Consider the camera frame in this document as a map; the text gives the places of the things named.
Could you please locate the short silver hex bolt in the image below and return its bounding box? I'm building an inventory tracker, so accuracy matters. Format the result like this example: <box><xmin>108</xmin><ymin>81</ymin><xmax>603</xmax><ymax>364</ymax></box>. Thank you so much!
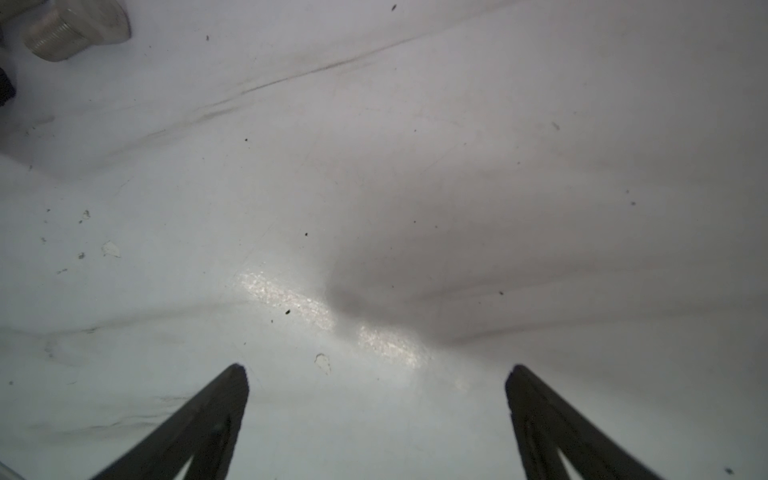
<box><xmin>23</xmin><ymin>0</ymin><xmax>131</xmax><ymax>62</ymax></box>

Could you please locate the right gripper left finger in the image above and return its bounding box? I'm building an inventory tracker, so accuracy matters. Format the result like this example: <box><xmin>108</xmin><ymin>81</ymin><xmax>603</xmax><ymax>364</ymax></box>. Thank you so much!
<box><xmin>95</xmin><ymin>364</ymin><xmax>249</xmax><ymax>479</ymax></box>

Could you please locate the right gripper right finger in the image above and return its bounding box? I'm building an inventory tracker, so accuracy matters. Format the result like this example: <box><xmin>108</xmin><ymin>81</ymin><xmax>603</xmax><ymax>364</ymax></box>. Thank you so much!
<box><xmin>505</xmin><ymin>364</ymin><xmax>659</xmax><ymax>479</ymax></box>

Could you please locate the long silver hex bolt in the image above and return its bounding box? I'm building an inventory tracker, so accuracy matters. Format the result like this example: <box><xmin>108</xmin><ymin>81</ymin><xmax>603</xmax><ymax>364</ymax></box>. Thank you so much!
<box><xmin>0</xmin><ymin>0</ymin><xmax>45</xmax><ymax>24</ymax></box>

